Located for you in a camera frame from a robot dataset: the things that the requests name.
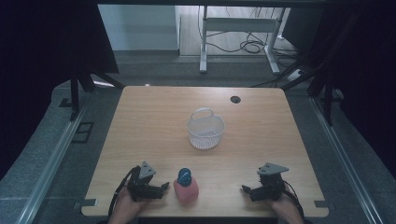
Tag white metal desk frame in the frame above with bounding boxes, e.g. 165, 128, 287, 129
199, 5, 287, 76

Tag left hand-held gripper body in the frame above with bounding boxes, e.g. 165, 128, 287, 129
126, 161, 157, 203

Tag pink bottle with blue cap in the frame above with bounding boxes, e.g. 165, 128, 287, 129
173, 167, 200, 205

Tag black tripod stand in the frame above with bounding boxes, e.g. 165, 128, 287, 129
59, 68, 126, 122
279, 55, 345, 127

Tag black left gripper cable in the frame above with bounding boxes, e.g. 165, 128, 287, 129
107, 165, 142, 220

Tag person's left hand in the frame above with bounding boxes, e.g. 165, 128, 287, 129
107, 186, 149, 224

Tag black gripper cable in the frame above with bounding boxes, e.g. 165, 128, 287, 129
107, 165, 142, 220
281, 179, 306, 220

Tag black floor cables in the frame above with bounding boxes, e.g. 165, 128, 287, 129
199, 6, 300, 63

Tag person's right hand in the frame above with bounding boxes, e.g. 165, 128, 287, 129
266, 191, 304, 224

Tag white plastic basket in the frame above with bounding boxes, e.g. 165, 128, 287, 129
186, 106, 226, 150

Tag white power strip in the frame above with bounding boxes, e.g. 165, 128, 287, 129
286, 68, 304, 82

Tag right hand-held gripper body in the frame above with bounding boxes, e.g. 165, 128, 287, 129
256, 161, 290, 202

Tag metal floor rail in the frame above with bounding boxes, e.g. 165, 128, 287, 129
308, 95, 386, 224
15, 92, 92, 224

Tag black curtain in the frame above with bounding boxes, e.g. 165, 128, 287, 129
281, 5, 396, 179
0, 0, 120, 181

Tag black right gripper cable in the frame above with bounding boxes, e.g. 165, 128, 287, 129
281, 179, 306, 220

